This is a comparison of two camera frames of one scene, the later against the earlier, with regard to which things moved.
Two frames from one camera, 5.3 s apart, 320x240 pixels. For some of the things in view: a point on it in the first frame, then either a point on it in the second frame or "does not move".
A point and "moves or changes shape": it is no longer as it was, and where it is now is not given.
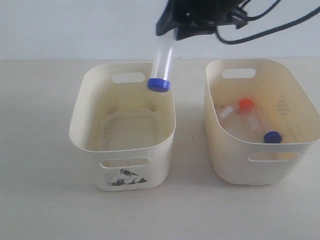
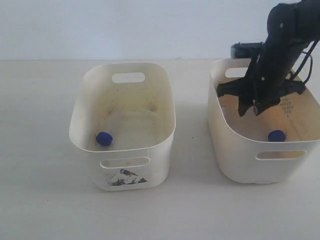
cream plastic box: x=126 y=128 does not move
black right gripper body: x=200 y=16 -> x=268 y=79
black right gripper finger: x=184 y=32 -> x=260 y=105
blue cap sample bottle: x=160 y=81 -> x=104 y=138
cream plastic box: x=261 y=118 does not move
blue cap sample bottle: x=271 y=137 moves or changes shape
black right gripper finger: x=171 y=19 -> x=244 y=104
